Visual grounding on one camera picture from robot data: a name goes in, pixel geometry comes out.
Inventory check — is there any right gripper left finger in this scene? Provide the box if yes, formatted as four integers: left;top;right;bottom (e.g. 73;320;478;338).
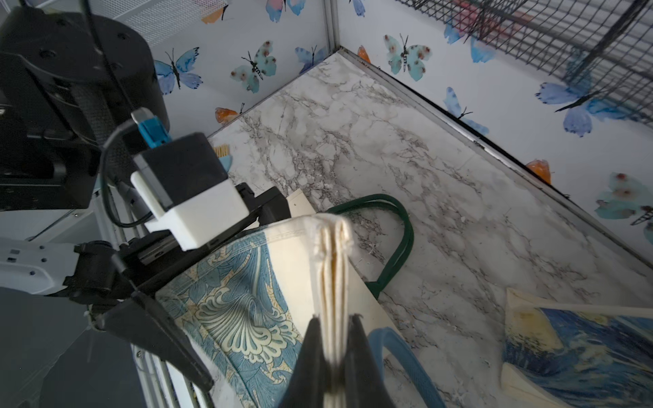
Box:
278;317;327;408

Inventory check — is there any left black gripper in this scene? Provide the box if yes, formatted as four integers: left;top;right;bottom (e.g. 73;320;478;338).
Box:
61;183;291;392

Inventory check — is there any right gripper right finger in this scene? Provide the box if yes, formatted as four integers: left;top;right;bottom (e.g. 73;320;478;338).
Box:
344;314;395;408

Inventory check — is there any cream bag blue floral pattern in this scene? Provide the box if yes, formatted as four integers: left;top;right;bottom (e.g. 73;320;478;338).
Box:
156;214;444;407

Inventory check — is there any cream bag green handles floral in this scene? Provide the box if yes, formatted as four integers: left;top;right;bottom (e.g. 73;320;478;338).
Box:
282;188;415;302

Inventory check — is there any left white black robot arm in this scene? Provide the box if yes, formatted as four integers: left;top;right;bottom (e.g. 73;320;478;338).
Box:
1;1;290;396

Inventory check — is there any cream bag starry night print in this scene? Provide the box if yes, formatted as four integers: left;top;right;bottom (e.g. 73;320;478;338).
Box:
500;288;652;407

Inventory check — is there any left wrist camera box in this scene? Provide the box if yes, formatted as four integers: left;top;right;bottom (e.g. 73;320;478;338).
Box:
130;108;250;251

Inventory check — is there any white mesh wall basket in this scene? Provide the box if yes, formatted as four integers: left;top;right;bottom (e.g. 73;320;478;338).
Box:
89;0;229;46

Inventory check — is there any black wire wall basket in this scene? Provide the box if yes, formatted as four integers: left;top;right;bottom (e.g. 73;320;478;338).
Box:
405;1;652;127

